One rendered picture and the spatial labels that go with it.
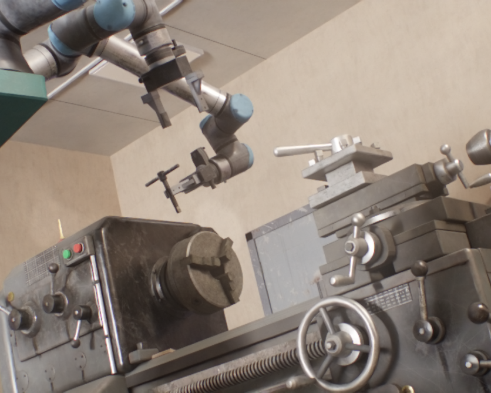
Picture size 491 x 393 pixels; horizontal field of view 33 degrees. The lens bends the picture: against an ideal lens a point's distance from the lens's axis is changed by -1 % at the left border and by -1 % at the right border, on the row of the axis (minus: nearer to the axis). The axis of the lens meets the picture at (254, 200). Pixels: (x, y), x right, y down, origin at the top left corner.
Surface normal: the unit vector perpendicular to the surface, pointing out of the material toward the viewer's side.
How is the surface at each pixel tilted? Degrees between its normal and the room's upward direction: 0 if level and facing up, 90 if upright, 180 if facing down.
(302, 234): 90
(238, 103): 92
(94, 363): 90
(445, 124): 90
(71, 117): 180
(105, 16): 114
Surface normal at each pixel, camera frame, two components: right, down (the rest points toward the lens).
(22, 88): 0.64, -0.37
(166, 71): -0.51, 0.30
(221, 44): 0.23, 0.93
